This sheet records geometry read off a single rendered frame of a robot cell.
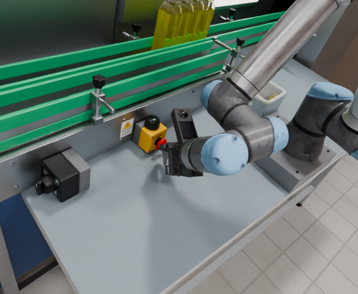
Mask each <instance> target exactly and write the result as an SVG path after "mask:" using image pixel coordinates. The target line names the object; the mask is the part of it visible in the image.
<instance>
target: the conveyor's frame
mask: <svg viewBox="0 0 358 294"><path fill-rule="evenodd" d="M256 45H257V43H255V44H251V45H248V46H245V47H242V48H240V50H241V51H242V52H241V54H242V55H243V56H245V57H246V56H247V55H248V54H249V53H250V52H251V51H252V49H253V48H254V47H255V46H256ZM225 76H226V73H225V72H224V71H222V72H219V73H216V74H214V75H211V76H208V77H206V78H203V79H200V80H197V81H195V82H192V83H190V84H187V85H184V86H181V87H179V88H176V89H174V90H171V91H168V92H166V93H163V94H160V95H157V96H155V97H152V98H150V99H147V100H144V101H141V102H139V103H136V104H133V105H131V106H128V107H125V108H123V109H120V110H117V111H115V113H113V114H112V113H109V114H107V115H104V116H103V123H102V124H99V125H97V126H92V127H90V126H89V124H90V123H91V122H89V121H88V122H85V123H83V124H80V125H77V126H75V127H72V128H69V129H66V130H64V131H61V132H58V133H56V134H52V135H50V136H48V137H45V138H43V139H39V140H38V141H37V140H36V141H34V142H32V143H29V144H27V145H24V146H21V147H19V148H16V149H13V150H10V151H8V152H5V153H2V154H1V153H0V202H1V201H4V200H6V199H8V198H10V197H12V196H14V195H16V194H18V193H21V192H22V191H25V190H27V189H29V188H31V187H33V186H35V185H36V182H37V181H38V179H39V178H40V177H42V176H43V168H42V160H44V159H47V158H49V157H51V156H54V155H56V154H58V153H61V152H63V151H65V150H67V149H70V148H73V149H74V150H75V151H76V152H77V153H78V154H79V155H80V156H81V157H82V158H83V159H84V160H85V161H88V160H91V159H93V158H95V157H97V156H99V155H101V154H103V153H105V152H107V151H110V150H112V149H114V148H116V147H118V146H120V145H122V144H124V143H126V142H128V141H130V140H133V135H134V129H135V124H136V123H137V122H140V121H142V120H144V119H146V118H147V117H148V116H149V115H155V116H157V117H158V118H159V119H160V123H161V124H163V125H165V124H167V123H169V122H171V121H172V117H171V112H172V110H173V109H189V110H190V112H192V111H195V110H197V109H199V108H201V107H203V105H202V103H201V100H200V96H201V93H202V91H203V89H204V87H205V86H206V85H207V84H208V83H211V82H212V81H216V80H220V81H224V79H225Z"/></svg>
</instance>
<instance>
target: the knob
mask: <svg viewBox="0 0 358 294"><path fill-rule="evenodd" d="M53 181H54V180H53V179H52V178H51V176H50V175H49V174H45V175H44V176H42V177H40V178H39V179H38V181H37V182H36V190H37V194H38V195H41V194H43V193H45V194H49V193H52V192H55V191H56V186H55V185H54V184H53Z"/></svg>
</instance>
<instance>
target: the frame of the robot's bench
mask: <svg viewBox="0 0 358 294"><path fill-rule="evenodd" d="M344 155H345V154H344ZM344 155H343V156H342V157H340V158H339V159H338V160H337V161H335V162H334V163H333V164H331V165H330V166H329V167H327V168H326V169H325V170H324V171H322V172H321V173H320V174H319V175H317V176H316V178H314V179H313V181H312V182H311V183H310V185H309V186H308V187H307V188H306V189H304V190H303V191H302V192H300V193H299V194H298V195H297V196H295V197H294V198H293V199H292V200H290V201H289V202H288V203H287V204H286V205H284V206H283V207H281V208H280V209H279V210H278V211H276V212H275V213H274V214H273V215H271V216H270V217H269V218H267V219H266V220H265V221H264V222H262V223H261V224H260V225H259V226H257V227H256V228H255V229H254V230H253V231H251V232H250V233H248V234H247V235H246V236H245V237H243V238H242V239H241V240H240V241H238V242H237V243H236V244H234V245H233V246H232V247H231V248H229V249H228V250H227V251H226V252H224V253H223V254H222V255H220V256H219V257H218V258H217V259H215V260H214V261H213V262H212V263H211V264H209V265H208V266H206V268H204V269H203V270H201V271H200V272H199V273H198V274H196V275H195V276H194V277H193V278H192V279H190V280H189V281H187V282H186V283H185V284H184V285H182V286H181V287H180V288H179V289H178V290H176V291H175V292H174V293H173V294H187V293H189V292H190V291H191V290H192V289H193V288H195V287H196V286H197V285H198V284H199V283H201V282H202V281H203V280H205V279H206V278H207V277H208V276H209V275H211V274H212V273H213V272H214V271H215V270H217V269H218V268H219V267H220V266H222V265H223V264H224V263H225V262H226V261H228V260H229V259H230V258H231V257H232V256H234V255H235V254H236V253H237V252H239V251H240V250H241V249H242V248H244V247H245V246H246V245H247V244H248V243H250V242H251V241H252V240H253V239H254V238H255V237H257V236H258V235H259V234H261V233H262V232H263V231H264V230H265V229H267V228H268V227H269V226H270V225H271V224H273V223H274V222H275V221H277V220H278V219H279V218H280V217H281V216H283V215H284V214H285V213H286V212H287V211H288V210H290V209H291V208H292V207H293V206H295V205H297V206H298V207H301V206H302V204H303V203H304V202H305V201H306V200H307V199H308V197H309V196H310V195H311V194H312V193H313V192H314V191H315V189H316V188H317V187H318V186H319V185H320V184H321V183H322V181H323V180H324V179H325V177H326V176H327V175H328V174H329V173H330V172H331V171H332V169H333V168H334V167H335V166H336V165H337V164H338V163H339V161H340V160H341V159H342V158H343V157H344Z"/></svg>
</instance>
